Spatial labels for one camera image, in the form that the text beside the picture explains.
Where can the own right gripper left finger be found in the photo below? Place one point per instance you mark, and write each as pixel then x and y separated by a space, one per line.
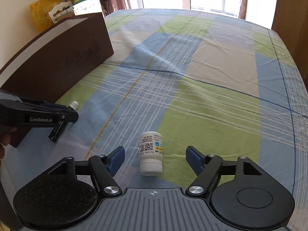
pixel 103 169

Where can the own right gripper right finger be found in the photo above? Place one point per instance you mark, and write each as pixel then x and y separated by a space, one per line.
pixel 206 169

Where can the white pill bottle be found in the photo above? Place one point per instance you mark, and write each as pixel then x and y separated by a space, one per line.
pixel 150 153

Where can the person's hand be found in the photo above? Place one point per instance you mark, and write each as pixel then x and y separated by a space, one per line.
pixel 5 140

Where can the brown storage box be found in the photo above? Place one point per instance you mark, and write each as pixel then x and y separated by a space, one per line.
pixel 54 61

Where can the plaid bed sheet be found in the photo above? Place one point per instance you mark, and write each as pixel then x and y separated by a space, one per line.
pixel 223 85

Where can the yellow plastic bag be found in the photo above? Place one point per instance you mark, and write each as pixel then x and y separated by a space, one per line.
pixel 39 12

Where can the white scalloped board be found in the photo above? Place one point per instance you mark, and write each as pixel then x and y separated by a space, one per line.
pixel 58 9

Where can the patterned paper bag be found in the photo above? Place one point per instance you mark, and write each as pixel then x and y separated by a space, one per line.
pixel 87 7

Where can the wooden wardrobe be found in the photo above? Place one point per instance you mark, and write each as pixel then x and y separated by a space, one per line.
pixel 290 22

